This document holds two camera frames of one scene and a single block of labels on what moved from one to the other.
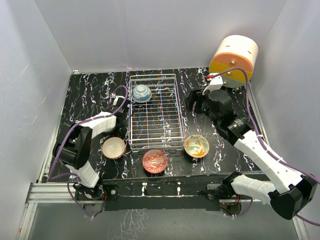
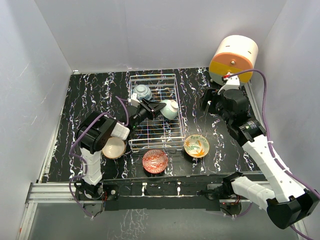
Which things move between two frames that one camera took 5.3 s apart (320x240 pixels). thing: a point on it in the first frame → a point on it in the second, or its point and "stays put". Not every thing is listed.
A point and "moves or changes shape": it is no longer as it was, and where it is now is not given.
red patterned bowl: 155,161 stays put
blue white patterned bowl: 141,93 stays put
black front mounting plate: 170,194 stays put
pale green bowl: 106,128 moves or changes shape
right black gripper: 194,96 → 209,95
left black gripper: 121,126 → 153,109
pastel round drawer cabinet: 237,51 stays put
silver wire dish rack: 155,119 stays put
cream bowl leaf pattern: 196,146 stays put
